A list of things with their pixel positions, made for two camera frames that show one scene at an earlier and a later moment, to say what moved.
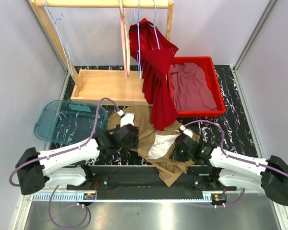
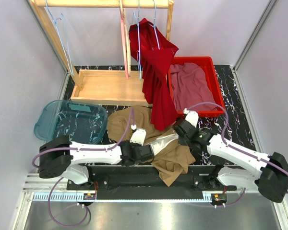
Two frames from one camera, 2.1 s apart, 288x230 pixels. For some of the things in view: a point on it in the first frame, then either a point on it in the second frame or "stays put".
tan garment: (154, 144) stays put
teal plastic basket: (67, 122) stays put
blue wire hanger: (154, 26) stays put
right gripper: (174, 155) → (180, 140)
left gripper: (133, 144) → (133, 143)
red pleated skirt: (154, 52) stays put
